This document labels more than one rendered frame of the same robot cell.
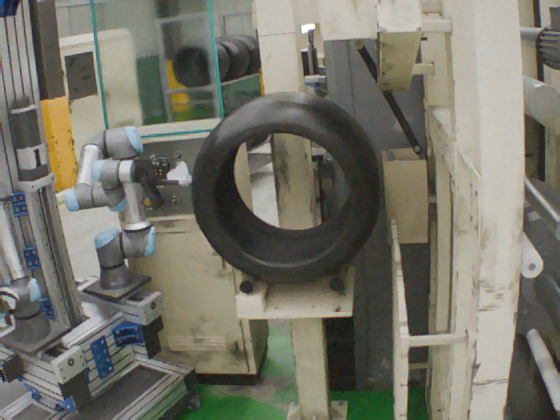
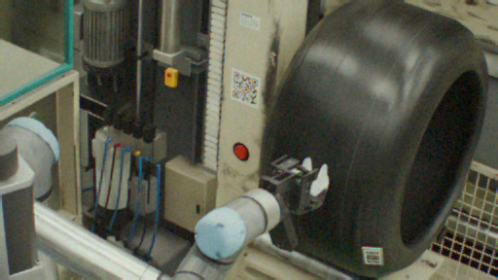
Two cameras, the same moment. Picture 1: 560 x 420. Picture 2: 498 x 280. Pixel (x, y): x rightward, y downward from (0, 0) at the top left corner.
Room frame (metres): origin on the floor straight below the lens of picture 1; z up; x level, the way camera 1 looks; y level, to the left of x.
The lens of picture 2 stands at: (1.29, 1.86, 2.29)
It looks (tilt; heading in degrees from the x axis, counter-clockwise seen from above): 31 degrees down; 292
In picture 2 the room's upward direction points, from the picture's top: 4 degrees clockwise
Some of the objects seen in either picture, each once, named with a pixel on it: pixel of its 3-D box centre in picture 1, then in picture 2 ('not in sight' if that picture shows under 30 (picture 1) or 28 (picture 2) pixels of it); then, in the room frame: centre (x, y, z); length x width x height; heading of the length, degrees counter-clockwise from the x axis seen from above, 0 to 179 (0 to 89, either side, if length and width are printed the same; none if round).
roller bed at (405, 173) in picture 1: (405, 194); not in sight; (1.98, -0.45, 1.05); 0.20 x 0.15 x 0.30; 170
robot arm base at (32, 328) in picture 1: (30, 321); not in sight; (1.80, 0.98, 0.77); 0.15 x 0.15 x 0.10
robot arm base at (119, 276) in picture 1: (114, 271); not in sight; (2.22, 0.73, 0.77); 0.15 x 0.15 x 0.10
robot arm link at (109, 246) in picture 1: (110, 246); not in sight; (2.23, 0.72, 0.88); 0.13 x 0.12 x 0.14; 96
